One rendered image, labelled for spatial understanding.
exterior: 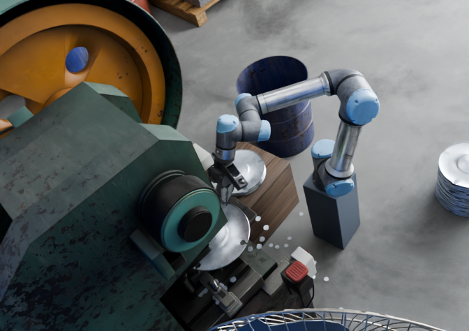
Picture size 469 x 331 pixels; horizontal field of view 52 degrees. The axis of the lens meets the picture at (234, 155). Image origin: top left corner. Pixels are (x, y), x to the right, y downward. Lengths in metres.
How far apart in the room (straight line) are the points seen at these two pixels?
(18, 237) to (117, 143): 0.30
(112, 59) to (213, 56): 2.31
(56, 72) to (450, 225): 1.99
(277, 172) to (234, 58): 1.57
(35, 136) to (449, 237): 2.00
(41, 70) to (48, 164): 0.42
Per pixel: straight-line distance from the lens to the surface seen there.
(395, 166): 2.90
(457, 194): 2.59
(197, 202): 1.15
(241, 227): 1.81
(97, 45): 1.64
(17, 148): 1.36
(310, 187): 2.27
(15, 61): 1.55
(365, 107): 1.75
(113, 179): 1.13
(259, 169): 2.48
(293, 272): 1.70
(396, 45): 3.69
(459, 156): 2.65
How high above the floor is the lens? 2.26
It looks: 47 degrees down
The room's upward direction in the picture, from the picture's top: 20 degrees counter-clockwise
